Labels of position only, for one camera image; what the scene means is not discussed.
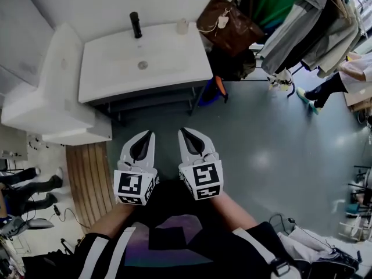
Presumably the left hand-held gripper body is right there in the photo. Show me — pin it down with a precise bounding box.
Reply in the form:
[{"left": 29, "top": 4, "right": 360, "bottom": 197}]
[{"left": 112, "top": 160, "right": 160, "bottom": 207}]

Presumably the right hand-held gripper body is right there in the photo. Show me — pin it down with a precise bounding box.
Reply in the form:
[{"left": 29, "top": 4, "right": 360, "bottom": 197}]
[{"left": 177, "top": 155, "right": 225, "bottom": 202}]

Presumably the small clear bottle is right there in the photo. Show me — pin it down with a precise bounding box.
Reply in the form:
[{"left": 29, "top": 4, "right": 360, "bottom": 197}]
[{"left": 176, "top": 17, "right": 190, "bottom": 35}]

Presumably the person's right forearm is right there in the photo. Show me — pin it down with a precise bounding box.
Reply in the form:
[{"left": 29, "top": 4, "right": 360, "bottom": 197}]
[{"left": 209, "top": 192, "right": 259, "bottom": 232}]

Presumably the person's left forearm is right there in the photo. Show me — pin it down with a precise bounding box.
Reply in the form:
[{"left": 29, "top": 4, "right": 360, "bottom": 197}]
[{"left": 87, "top": 203, "right": 136, "bottom": 239}]

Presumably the white washbasin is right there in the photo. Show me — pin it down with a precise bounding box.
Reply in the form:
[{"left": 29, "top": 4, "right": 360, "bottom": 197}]
[{"left": 77, "top": 21, "right": 214, "bottom": 104}]

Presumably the wooden slatted mat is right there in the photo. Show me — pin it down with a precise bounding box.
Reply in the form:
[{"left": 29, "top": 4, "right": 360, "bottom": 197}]
[{"left": 65, "top": 141, "right": 119, "bottom": 235}]

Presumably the blue bucket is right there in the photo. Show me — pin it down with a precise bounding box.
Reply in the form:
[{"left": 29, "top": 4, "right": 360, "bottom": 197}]
[{"left": 199, "top": 77, "right": 221, "bottom": 108}]

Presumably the orange black tool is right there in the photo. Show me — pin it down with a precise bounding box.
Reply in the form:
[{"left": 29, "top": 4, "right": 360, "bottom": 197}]
[{"left": 214, "top": 75, "right": 229, "bottom": 103}]

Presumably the person's black printed shirt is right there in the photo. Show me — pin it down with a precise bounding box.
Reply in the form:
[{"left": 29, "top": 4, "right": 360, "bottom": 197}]
[{"left": 77, "top": 180, "right": 291, "bottom": 279}]

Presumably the dark camouflage bag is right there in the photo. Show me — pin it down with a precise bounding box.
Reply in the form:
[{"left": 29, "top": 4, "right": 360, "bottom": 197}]
[{"left": 208, "top": 48, "right": 257, "bottom": 83}]

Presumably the large white wrapped appliance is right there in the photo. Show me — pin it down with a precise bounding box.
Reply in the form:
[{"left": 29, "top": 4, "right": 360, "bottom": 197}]
[{"left": 1, "top": 22, "right": 97, "bottom": 129}]

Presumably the black metal clothes rack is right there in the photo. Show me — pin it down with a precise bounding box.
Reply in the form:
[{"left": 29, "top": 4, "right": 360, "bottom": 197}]
[{"left": 241, "top": 0, "right": 367, "bottom": 98}]

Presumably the white floral cloth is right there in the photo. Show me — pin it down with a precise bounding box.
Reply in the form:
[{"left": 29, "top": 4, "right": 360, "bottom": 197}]
[{"left": 267, "top": 68, "right": 294, "bottom": 91}]

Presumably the grey chair base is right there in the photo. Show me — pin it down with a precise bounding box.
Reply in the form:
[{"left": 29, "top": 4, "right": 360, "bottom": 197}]
[{"left": 0, "top": 216, "right": 55, "bottom": 239}]

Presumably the black cloth heap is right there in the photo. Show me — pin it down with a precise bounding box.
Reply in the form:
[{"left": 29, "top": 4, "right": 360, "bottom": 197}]
[{"left": 22, "top": 237, "right": 88, "bottom": 279}]

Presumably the white cloth heap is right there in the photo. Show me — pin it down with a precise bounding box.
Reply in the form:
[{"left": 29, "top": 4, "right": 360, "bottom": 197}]
[{"left": 277, "top": 224, "right": 338, "bottom": 261}]

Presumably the brown leather bag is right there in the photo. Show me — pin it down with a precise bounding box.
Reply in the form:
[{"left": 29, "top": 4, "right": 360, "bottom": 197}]
[{"left": 196, "top": 0, "right": 265, "bottom": 58}]

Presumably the black faucet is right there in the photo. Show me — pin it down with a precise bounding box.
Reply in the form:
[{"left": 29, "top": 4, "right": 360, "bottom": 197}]
[{"left": 129, "top": 11, "right": 143, "bottom": 39}]

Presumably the grey hanging garment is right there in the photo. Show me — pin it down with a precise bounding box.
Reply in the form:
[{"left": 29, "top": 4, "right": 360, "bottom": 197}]
[{"left": 260, "top": 0, "right": 328, "bottom": 75}]

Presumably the small teal box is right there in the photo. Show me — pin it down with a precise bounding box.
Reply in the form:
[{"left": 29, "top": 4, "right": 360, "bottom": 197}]
[{"left": 345, "top": 203, "right": 359, "bottom": 218}]

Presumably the black backpack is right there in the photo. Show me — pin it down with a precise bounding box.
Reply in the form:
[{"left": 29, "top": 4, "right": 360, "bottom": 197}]
[{"left": 312, "top": 244, "right": 360, "bottom": 274}]

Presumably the green hooded garment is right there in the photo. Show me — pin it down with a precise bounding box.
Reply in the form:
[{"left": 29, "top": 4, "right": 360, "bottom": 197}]
[{"left": 251, "top": 0, "right": 317, "bottom": 30}]

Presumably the cardboard box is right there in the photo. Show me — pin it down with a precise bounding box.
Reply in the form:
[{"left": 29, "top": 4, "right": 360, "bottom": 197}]
[{"left": 342, "top": 80, "right": 372, "bottom": 113}]

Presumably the black metal chair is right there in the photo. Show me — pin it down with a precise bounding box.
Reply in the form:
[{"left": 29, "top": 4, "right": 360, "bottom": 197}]
[{"left": 347, "top": 164, "right": 372, "bottom": 208}]

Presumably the beige hanging garment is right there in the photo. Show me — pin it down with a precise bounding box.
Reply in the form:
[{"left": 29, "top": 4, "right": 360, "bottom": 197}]
[{"left": 302, "top": 0, "right": 363, "bottom": 80}]

